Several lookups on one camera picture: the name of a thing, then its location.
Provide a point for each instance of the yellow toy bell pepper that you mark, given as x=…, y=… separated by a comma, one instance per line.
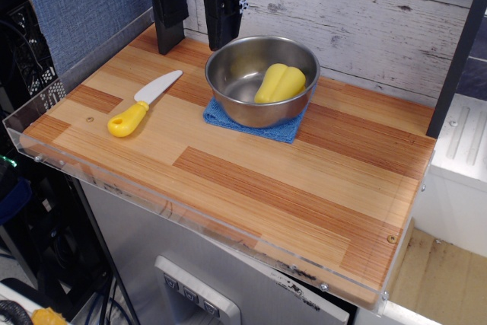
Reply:
x=281, y=82

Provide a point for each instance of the stainless steel bowl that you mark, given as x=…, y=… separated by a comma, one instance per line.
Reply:
x=236, y=72

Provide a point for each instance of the black plastic crate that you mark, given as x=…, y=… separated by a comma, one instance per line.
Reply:
x=26, y=63

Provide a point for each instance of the clear acrylic table guard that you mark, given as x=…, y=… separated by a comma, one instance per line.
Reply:
x=329, y=208

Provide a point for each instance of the stainless steel cabinet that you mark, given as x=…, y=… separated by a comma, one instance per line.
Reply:
x=155, y=259

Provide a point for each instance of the white ribbed platform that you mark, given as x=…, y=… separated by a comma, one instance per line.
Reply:
x=461, y=145

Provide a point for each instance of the black vertical frame post left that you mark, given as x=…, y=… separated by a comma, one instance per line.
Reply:
x=168, y=37

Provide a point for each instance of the black vertical frame post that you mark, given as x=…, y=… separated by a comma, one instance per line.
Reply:
x=464, y=46
x=168, y=37

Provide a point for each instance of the yellow handled toy knife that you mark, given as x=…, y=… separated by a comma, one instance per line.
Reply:
x=126, y=122

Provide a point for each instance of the black vertical frame post right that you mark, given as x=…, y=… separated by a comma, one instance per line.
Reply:
x=464, y=46

